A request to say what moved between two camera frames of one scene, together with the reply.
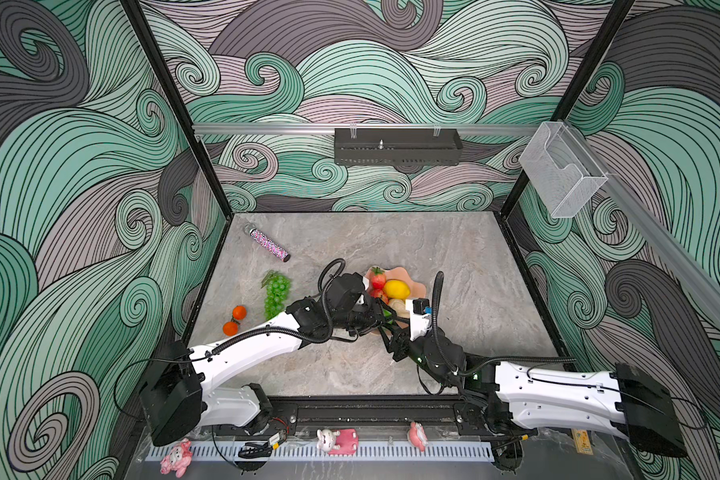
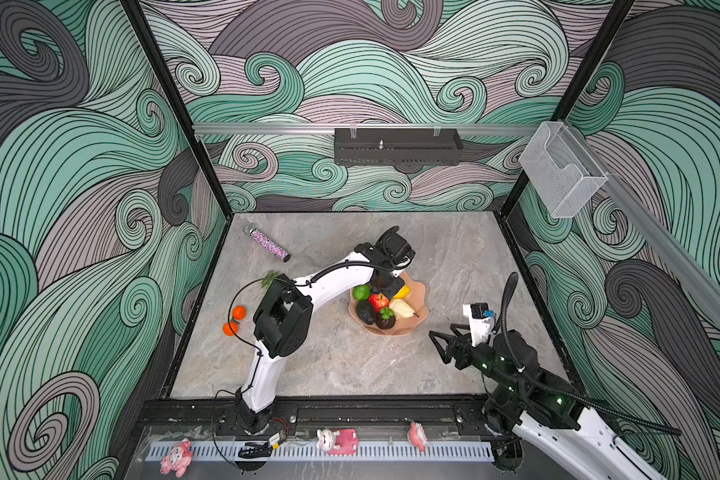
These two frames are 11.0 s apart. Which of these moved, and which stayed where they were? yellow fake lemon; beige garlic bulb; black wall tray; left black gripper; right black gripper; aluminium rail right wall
Moved: right black gripper; left black gripper
Stayed: aluminium rail right wall; black wall tray; beige garlic bulb; yellow fake lemon
